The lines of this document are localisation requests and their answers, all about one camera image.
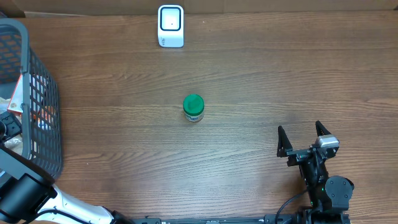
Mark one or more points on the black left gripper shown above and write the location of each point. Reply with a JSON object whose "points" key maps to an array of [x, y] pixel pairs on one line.
{"points": [[7, 123]]}

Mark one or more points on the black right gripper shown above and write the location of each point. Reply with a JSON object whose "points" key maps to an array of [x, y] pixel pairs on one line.
{"points": [[297, 155]]}

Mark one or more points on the orange white box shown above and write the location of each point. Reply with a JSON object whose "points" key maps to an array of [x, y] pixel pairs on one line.
{"points": [[15, 104]]}

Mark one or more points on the green lid jar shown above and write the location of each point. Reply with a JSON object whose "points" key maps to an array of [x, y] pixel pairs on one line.
{"points": [[193, 107]]}

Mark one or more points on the beige plastic bag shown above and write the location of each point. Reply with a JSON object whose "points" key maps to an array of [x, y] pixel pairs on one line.
{"points": [[16, 143]]}

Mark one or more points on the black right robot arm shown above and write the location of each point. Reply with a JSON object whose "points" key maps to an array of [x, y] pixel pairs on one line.
{"points": [[329, 195]]}

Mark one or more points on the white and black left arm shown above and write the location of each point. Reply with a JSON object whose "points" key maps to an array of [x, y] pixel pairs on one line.
{"points": [[31, 194]]}

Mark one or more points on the white barcode scanner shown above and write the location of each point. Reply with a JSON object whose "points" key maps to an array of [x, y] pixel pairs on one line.
{"points": [[170, 26]]}

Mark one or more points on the grey plastic mesh basket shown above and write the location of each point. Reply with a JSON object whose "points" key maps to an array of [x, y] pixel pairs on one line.
{"points": [[41, 135]]}

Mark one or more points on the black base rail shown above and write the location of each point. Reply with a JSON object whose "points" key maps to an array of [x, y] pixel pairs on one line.
{"points": [[267, 219]]}

